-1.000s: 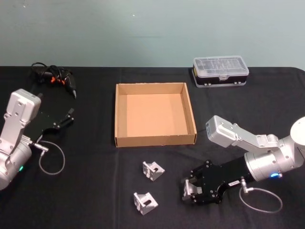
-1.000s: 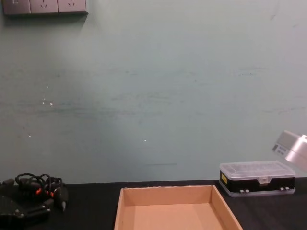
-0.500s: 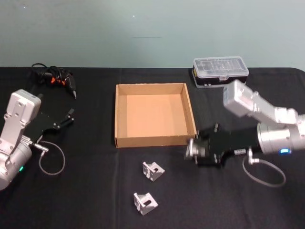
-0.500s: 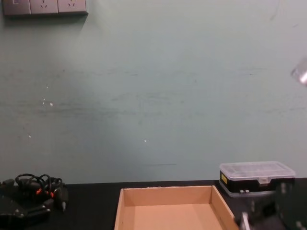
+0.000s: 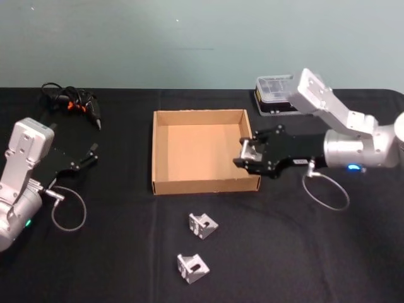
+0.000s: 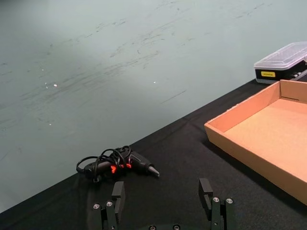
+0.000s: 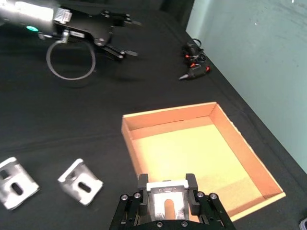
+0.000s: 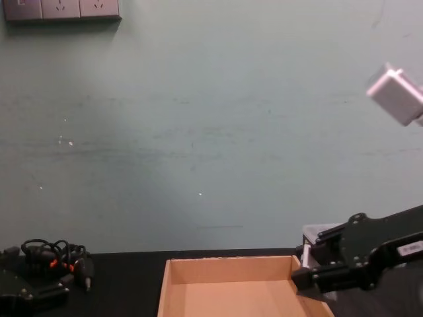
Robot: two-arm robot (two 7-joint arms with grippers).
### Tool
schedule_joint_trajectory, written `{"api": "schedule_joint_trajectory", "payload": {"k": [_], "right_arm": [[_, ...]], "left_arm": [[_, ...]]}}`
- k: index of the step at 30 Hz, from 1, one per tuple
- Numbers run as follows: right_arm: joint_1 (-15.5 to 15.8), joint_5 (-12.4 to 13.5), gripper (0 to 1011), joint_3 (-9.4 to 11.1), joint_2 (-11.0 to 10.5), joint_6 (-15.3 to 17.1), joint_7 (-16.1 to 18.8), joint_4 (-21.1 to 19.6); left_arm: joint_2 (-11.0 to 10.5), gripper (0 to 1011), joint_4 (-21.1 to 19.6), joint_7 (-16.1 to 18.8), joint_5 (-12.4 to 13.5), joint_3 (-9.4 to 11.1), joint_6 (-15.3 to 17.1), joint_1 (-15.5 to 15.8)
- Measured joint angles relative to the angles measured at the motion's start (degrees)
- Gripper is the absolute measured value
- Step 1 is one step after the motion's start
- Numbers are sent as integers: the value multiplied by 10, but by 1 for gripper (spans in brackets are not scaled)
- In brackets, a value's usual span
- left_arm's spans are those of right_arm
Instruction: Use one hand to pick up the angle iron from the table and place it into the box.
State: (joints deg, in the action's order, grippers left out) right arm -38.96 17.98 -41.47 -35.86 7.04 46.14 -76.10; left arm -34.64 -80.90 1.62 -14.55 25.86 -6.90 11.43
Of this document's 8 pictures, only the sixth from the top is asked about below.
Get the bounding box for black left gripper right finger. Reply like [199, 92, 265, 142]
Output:
[198, 178, 234, 230]

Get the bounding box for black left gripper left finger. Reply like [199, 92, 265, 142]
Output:
[92, 181, 126, 230]

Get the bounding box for black table cloth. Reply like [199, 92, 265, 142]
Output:
[0, 74, 307, 230]

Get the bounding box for shallow brown cardboard tray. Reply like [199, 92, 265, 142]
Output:
[204, 79, 307, 206]

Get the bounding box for clear plastic case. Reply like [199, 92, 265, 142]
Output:
[253, 41, 307, 84]

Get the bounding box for black corded tool orange parts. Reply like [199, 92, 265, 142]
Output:
[76, 145, 160, 184]

